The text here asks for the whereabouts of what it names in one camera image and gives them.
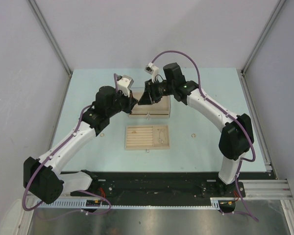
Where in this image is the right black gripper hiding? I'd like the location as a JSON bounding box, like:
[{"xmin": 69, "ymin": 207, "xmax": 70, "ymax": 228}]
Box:
[{"xmin": 138, "ymin": 78, "xmax": 174, "ymax": 106}]

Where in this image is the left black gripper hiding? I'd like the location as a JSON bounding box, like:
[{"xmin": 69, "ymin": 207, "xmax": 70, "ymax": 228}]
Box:
[{"xmin": 106, "ymin": 88, "xmax": 138, "ymax": 118}]

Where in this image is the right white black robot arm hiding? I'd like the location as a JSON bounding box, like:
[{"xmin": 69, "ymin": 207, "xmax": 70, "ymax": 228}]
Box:
[{"xmin": 138, "ymin": 63, "xmax": 254, "ymax": 196}]

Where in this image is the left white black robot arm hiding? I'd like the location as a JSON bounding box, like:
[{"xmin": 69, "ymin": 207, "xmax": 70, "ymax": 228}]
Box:
[{"xmin": 24, "ymin": 85, "xmax": 138, "ymax": 204}]

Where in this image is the beige jewelry box clear case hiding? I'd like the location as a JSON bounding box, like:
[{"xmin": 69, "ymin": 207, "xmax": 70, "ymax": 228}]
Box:
[{"xmin": 128, "ymin": 96, "xmax": 171, "ymax": 119}]

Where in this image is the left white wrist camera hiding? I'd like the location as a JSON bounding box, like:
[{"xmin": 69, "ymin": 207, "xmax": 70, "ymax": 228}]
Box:
[{"xmin": 116, "ymin": 75, "xmax": 134, "ymax": 97}]

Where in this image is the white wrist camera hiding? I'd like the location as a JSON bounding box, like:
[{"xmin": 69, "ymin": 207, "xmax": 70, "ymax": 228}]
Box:
[
  {"xmin": 116, "ymin": 75, "xmax": 134, "ymax": 97},
  {"xmin": 145, "ymin": 62, "xmax": 159, "ymax": 83}
]

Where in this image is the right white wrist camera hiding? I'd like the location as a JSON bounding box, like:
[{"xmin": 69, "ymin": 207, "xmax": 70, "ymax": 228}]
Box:
[{"xmin": 145, "ymin": 62, "xmax": 159, "ymax": 83}]

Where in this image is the beige velvet ring tray drawer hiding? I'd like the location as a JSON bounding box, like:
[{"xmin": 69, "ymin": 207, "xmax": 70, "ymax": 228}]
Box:
[{"xmin": 125, "ymin": 125, "xmax": 170, "ymax": 150}]

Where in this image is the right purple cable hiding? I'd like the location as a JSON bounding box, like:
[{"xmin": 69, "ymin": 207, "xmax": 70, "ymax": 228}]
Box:
[{"xmin": 152, "ymin": 50, "xmax": 257, "ymax": 164}]

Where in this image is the purple cable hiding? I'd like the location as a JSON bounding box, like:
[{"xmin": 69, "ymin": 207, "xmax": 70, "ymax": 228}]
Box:
[
  {"xmin": 23, "ymin": 73, "xmax": 120, "ymax": 212},
  {"xmin": 152, "ymin": 50, "xmax": 257, "ymax": 164}
]

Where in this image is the grey slotted cable duct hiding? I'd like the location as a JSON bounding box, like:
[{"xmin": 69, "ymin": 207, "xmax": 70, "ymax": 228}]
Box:
[{"xmin": 38, "ymin": 198, "xmax": 225, "ymax": 210}]

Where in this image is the left aluminium frame post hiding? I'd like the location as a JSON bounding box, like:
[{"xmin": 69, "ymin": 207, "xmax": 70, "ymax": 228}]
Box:
[{"xmin": 26, "ymin": 0, "xmax": 73, "ymax": 76}]

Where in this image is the aluminium frame post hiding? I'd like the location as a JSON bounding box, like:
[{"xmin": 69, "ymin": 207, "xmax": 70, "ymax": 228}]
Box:
[
  {"xmin": 26, "ymin": 0, "xmax": 73, "ymax": 76},
  {"xmin": 240, "ymin": 0, "xmax": 287, "ymax": 74}
]

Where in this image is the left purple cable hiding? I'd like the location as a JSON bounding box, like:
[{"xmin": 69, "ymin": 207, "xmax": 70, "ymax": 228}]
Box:
[{"xmin": 23, "ymin": 73, "xmax": 120, "ymax": 212}]

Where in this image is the right aluminium frame post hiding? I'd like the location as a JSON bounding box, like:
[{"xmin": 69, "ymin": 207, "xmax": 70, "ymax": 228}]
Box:
[{"xmin": 240, "ymin": 0, "xmax": 287, "ymax": 74}]

